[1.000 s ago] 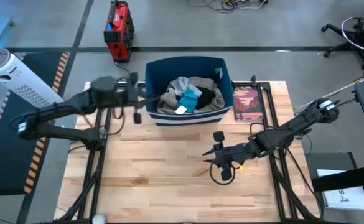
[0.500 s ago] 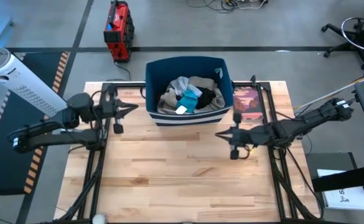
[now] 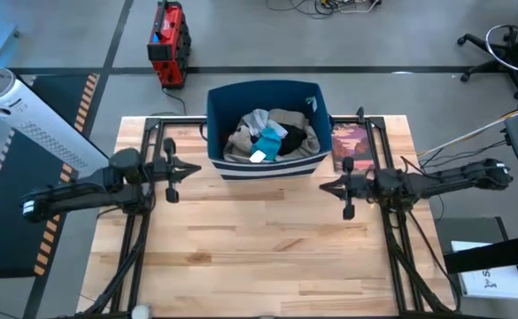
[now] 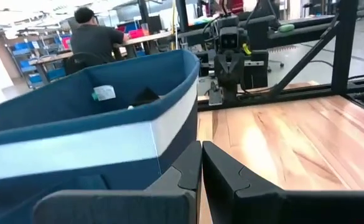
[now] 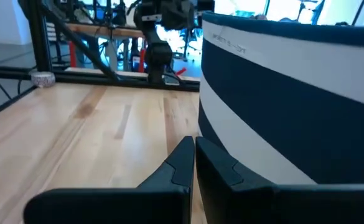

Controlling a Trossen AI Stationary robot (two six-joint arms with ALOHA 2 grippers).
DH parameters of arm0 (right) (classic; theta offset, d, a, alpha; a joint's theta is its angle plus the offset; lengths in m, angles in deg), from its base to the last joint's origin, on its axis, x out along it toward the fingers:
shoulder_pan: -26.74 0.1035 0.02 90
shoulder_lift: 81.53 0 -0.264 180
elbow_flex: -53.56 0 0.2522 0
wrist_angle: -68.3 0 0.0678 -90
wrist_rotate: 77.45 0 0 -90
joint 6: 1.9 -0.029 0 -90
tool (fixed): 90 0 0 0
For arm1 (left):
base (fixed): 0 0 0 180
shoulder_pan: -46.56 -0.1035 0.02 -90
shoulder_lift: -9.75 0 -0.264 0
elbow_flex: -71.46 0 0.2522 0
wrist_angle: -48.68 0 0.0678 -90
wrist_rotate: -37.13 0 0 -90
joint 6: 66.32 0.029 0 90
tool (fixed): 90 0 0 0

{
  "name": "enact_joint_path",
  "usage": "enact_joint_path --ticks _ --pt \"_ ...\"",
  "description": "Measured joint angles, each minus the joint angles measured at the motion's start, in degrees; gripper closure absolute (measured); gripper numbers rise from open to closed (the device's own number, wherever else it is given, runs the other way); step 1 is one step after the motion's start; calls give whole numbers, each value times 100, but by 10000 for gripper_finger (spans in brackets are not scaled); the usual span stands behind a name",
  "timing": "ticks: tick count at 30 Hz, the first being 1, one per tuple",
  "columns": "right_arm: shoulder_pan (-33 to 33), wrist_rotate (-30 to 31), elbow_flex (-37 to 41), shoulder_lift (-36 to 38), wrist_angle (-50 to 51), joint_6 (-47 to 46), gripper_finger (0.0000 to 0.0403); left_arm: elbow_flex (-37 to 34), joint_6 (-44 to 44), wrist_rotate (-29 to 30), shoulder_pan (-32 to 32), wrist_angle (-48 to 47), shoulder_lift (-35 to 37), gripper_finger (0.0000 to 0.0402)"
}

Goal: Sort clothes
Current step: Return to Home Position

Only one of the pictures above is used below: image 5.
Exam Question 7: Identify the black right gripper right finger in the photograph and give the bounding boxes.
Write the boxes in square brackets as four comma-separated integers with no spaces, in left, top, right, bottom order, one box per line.
[195,136,364,224]

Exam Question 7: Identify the navy white striped fabric bin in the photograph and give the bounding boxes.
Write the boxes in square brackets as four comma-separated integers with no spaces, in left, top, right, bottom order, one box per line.
[197,11,364,185]

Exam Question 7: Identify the black metal table frame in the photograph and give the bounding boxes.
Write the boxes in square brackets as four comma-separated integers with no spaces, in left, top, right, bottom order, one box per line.
[0,0,201,124]

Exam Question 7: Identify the white patterned tape roll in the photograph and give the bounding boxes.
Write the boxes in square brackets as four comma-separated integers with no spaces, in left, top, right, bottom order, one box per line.
[30,71,57,89]

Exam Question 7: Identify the wooden workbench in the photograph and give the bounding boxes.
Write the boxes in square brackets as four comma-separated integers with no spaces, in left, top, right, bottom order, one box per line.
[45,21,149,74]

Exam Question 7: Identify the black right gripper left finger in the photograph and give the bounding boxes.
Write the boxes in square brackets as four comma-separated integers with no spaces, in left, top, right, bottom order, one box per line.
[22,136,195,224]

